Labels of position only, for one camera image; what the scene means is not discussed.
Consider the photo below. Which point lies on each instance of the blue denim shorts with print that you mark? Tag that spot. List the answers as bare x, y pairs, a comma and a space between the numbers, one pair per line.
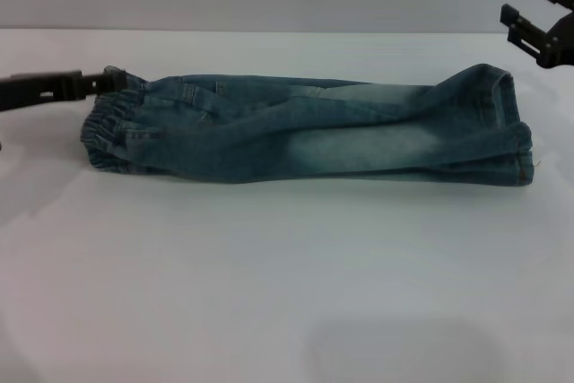
314, 136

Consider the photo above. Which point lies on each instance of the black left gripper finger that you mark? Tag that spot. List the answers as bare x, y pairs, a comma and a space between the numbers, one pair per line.
72, 86

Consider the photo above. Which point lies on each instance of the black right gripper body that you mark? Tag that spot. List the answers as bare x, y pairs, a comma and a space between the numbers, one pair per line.
558, 40

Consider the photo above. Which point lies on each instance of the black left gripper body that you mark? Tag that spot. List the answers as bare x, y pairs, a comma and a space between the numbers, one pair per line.
18, 92

